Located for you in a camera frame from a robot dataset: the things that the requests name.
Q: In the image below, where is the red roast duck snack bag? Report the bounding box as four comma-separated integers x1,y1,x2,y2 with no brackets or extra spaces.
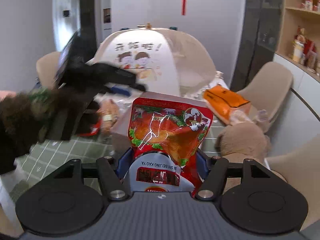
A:
124,97,214,194

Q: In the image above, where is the person left forearm dark sleeve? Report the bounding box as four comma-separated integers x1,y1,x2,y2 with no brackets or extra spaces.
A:
1,88,61,174

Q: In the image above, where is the beige dining chair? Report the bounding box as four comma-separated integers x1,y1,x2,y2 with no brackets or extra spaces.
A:
36,51,60,89

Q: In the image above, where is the brown plush dog toy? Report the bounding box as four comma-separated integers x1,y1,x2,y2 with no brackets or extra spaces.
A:
215,110,271,164

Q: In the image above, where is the pink storage box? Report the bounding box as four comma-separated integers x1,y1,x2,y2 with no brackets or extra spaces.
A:
111,90,208,156

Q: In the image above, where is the orange snack bag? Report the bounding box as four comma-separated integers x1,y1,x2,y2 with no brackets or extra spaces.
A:
203,85,251,125

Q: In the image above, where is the green checkered tablecloth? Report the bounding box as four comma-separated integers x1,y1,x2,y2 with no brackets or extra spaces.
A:
10,119,226,201

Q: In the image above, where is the beige mesh food cover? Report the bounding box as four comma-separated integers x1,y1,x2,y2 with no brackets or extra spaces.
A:
88,28,224,98

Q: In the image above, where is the beige chair right side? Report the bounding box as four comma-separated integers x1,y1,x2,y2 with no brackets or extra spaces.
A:
237,62,293,133

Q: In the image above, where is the dark glass cabinet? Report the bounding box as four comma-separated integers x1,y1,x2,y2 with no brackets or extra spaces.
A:
230,0,283,92

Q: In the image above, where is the wooden wall shelf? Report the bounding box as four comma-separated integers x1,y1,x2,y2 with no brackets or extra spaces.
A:
276,0,319,81

